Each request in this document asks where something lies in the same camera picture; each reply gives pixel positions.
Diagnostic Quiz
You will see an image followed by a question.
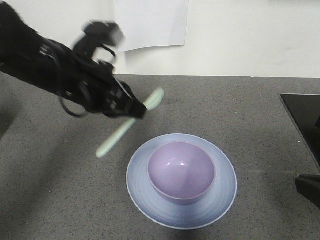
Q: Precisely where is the black cable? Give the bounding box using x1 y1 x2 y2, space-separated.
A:
53 39 118 118

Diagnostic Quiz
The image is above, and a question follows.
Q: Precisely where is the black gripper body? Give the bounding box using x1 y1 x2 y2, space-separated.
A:
57 47 119 118

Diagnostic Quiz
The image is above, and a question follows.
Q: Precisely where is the light blue plate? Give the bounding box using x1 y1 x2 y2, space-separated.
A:
126 133 238 230

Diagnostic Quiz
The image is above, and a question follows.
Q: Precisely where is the lilac plastic bowl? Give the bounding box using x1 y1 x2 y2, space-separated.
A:
147 141 217 205

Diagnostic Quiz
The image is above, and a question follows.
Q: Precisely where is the pale green plastic spoon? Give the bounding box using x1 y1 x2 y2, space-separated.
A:
95 87 165 158

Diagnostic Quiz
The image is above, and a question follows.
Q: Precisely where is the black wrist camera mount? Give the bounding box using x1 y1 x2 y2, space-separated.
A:
73 21 125 61

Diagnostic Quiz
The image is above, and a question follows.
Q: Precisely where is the white paper sheet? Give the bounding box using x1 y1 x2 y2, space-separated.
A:
114 0 189 52

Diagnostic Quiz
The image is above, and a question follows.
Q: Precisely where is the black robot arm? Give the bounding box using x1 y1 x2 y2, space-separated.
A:
0 1 147 119

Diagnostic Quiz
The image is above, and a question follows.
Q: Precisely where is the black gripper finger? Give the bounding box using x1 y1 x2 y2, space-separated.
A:
102 108 147 119
295 174 320 208
117 81 147 113

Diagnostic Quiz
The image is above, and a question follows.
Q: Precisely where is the black gas stove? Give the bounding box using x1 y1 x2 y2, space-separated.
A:
280 93 320 169

